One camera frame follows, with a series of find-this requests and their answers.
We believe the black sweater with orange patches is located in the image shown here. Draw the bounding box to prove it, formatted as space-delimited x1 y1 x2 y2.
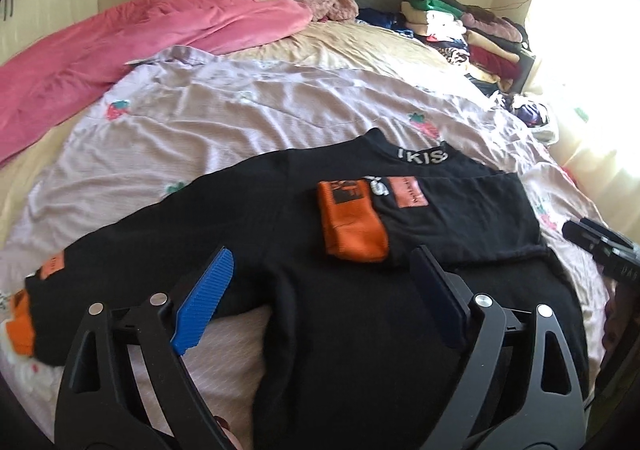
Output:
25 129 589 449

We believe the white bag of clothes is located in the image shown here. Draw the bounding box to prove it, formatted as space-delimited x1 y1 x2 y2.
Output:
503 94 560 146

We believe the stack of folded clothes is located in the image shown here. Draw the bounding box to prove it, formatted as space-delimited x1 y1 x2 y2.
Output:
400 0 535 96

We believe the person's right hand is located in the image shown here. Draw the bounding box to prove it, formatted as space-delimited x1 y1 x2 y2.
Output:
602 282 637 352

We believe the lilac strawberry print quilt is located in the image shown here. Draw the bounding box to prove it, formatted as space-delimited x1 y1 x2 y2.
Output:
0 44 616 450

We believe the pink blanket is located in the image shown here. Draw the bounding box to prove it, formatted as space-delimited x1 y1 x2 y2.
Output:
1 0 312 160

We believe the dark blue garment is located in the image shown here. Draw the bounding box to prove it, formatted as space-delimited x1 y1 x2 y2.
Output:
356 7 414 39

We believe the pink fluffy garment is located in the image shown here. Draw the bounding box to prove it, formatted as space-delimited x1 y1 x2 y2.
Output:
300 0 359 21

